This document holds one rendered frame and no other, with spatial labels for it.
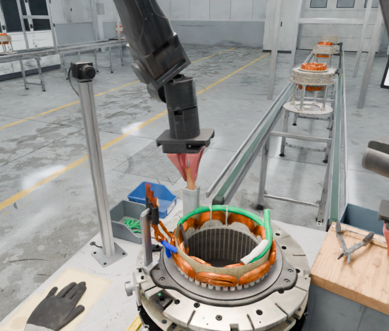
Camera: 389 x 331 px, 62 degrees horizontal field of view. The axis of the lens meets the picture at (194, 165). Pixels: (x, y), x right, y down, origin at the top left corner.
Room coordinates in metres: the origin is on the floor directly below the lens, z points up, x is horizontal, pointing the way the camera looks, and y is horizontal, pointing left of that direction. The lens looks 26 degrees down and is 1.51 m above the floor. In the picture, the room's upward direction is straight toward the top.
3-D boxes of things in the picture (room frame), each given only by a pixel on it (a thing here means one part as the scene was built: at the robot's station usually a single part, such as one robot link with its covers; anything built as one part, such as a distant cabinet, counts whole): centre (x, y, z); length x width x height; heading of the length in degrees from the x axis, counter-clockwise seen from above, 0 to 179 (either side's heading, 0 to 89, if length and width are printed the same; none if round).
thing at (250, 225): (0.54, -0.09, 1.12); 0.06 x 0.02 x 0.04; 62
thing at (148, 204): (0.46, 0.07, 1.21); 0.04 x 0.04 x 0.03; 62
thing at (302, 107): (2.60, -0.93, 0.94); 0.39 x 0.39 x 0.30
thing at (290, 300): (0.48, -0.05, 1.09); 0.32 x 0.32 x 0.01
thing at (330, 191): (5.18, -1.99, 0.40); 8.83 x 0.62 x 0.79; 158
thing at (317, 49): (4.56, -1.74, 0.94); 0.39 x 0.39 x 0.30
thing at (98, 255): (0.84, 0.28, 0.78); 0.09 x 0.09 x 0.01; 43
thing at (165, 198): (1.13, 0.17, 0.82); 0.16 x 0.14 x 0.07; 69
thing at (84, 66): (0.84, 0.27, 1.37); 0.06 x 0.04 x 0.04; 43
